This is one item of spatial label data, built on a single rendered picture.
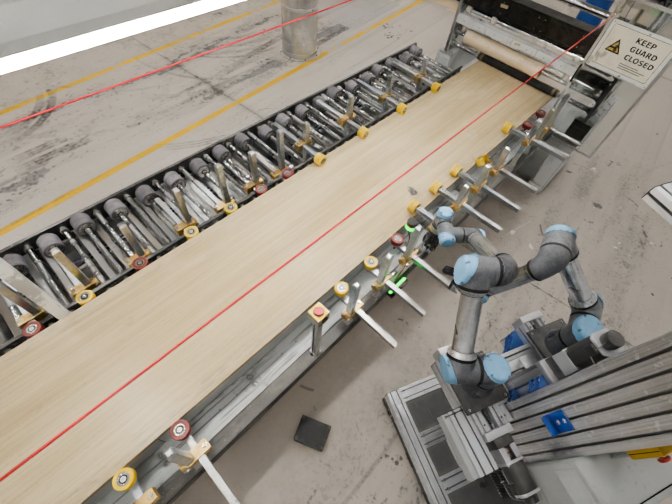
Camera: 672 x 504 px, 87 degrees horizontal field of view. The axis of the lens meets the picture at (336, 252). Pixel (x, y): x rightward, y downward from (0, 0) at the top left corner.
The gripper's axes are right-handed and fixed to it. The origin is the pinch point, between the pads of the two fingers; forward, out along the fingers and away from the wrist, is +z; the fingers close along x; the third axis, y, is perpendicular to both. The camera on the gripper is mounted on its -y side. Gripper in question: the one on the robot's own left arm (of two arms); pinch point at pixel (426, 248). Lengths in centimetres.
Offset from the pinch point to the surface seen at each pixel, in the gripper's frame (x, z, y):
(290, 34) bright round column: -256, 69, -307
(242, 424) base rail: -50, 31, 119
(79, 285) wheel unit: -162, 16, 99
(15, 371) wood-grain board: -149, 11, 144
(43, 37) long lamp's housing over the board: -73, -133, 98
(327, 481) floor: 0, 101, 119
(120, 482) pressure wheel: -78, 11, 158
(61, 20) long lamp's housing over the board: -72, -134, 94
